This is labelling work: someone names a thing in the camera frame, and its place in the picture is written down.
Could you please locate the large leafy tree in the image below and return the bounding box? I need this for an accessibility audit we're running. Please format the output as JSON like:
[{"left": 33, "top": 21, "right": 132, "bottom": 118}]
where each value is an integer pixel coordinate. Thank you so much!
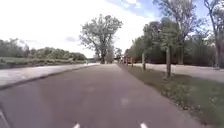
[{"left": 79, "top": 13, "right": 124, "bottom": 65}]

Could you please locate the distant tree line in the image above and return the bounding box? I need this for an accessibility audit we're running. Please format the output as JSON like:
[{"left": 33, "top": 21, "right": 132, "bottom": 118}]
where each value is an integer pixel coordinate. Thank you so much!
[{"left": 0, "top": 38, "right": 88, "bottom": 62}]

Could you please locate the row of trees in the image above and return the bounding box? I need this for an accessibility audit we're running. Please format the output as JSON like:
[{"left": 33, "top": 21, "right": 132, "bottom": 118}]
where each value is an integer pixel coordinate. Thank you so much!
[{"left": 124, "top": 0, "right": 224, "bottom": 78}]

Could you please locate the grey road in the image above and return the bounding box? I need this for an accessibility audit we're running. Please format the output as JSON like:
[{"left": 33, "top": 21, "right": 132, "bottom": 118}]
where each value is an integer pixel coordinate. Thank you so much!
[{"left": 0, "top": 62, "right": 100, "bottom": 88}]

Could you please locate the pale paved road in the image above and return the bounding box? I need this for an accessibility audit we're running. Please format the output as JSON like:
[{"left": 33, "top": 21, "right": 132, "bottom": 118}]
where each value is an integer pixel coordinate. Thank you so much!
[{"left": 132, "top": 62, "right": 224, "bottom": 84}]

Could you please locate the reddish asphalt path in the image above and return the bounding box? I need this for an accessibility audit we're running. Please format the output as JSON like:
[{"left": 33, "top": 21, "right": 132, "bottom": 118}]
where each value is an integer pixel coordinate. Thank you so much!
[{"left": 0, "top": 63, "right": 209, "bottom": 128}]

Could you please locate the grass verge strip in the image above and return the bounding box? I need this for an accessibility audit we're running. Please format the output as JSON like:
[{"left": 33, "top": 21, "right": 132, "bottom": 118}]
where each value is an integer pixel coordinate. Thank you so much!
[{"left": 117, "top": 63, "right": 224, "bottom": 128}]

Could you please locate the grass field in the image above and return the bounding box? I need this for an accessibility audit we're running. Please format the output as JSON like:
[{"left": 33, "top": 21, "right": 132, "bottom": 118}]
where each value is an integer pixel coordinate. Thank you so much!
[{"left": 0, "top": 56, "right": 88, "bottom": 70}]

